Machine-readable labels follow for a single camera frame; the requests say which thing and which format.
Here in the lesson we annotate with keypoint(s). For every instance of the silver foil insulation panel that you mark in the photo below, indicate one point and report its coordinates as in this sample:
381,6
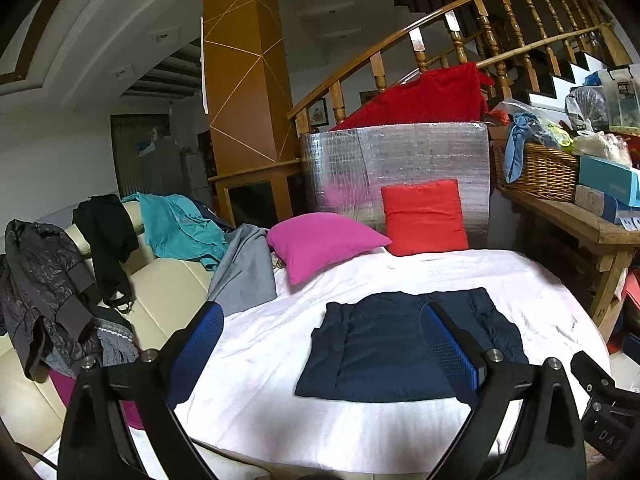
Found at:
425,155

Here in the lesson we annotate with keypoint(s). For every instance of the black garment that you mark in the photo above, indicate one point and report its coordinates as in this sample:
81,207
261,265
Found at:
105,235

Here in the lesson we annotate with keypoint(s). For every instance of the white bed sheet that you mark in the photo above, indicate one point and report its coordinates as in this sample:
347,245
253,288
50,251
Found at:
260,360

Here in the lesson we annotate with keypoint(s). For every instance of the grey plastic bag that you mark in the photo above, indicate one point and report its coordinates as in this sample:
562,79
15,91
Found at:
585,107

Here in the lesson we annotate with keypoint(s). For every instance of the wooden side table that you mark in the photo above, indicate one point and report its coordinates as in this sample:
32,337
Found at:
585,232

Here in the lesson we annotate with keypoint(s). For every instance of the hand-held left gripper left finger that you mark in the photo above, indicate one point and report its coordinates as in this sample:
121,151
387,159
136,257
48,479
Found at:
197,345

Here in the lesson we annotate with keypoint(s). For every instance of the magenta cloth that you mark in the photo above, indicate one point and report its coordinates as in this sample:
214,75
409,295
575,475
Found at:
62,385

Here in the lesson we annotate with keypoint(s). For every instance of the teal cardboard box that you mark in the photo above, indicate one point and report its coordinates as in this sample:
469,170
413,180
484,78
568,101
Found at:
607,180

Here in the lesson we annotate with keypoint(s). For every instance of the wooden stair railing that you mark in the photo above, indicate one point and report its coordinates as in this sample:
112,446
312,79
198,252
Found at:
395,34

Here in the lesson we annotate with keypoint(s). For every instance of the red pillow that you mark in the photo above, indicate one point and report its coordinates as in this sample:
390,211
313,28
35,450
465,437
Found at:
422,217

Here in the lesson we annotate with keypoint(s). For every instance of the dark grey puffer jacket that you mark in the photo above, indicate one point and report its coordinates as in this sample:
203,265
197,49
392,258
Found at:
35,280

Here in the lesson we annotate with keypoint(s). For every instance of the grey knit scarf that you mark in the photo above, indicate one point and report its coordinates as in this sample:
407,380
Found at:
117,342

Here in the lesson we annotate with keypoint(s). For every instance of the clear plastic container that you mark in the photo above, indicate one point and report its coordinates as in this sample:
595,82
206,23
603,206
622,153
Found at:
622,100

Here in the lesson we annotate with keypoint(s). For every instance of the light blue cloth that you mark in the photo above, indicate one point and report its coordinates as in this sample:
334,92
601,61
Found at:
515,147

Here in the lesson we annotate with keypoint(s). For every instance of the grey cabinet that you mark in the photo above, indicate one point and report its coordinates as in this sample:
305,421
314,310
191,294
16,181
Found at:
195,177

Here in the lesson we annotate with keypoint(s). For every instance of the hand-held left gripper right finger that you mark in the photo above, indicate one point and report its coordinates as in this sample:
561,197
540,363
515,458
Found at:
452,347

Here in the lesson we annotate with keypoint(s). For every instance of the cream leather sofa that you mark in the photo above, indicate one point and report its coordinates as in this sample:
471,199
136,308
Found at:
165,285

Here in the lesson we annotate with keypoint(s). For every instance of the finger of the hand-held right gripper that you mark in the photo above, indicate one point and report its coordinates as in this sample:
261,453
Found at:
590,372

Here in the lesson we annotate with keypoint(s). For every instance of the navy blue zip jacket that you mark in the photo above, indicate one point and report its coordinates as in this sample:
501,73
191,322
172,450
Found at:
380,350

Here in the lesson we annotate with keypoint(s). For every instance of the staircase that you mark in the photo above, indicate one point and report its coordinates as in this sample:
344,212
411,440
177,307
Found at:
580,67

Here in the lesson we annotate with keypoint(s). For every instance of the framed wall picture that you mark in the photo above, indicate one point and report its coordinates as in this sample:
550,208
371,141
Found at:
318,112

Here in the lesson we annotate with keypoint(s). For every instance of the dark door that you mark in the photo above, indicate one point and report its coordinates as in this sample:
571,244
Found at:
127,155

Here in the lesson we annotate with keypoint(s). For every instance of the yellow-green item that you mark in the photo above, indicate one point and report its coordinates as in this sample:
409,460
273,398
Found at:
559,135

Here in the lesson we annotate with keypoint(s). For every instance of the white cardboard box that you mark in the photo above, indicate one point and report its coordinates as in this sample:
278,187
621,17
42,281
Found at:
592,200

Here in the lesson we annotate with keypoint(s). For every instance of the cream plastic bag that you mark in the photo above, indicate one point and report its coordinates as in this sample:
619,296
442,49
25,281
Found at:
600,147

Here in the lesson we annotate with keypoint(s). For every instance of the grey cloth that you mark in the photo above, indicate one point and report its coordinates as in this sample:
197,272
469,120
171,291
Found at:
242,270

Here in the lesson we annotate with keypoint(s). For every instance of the wicker basket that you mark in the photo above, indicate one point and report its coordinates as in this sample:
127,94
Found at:
545,172

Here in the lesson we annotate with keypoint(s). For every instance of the teal garment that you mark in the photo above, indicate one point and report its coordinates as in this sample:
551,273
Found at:
170,225

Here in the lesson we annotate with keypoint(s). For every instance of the large red cushion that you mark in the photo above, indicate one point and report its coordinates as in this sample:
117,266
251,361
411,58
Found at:
430,95

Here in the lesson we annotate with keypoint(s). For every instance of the pink pillow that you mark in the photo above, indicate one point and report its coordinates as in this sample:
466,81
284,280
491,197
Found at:
320,245

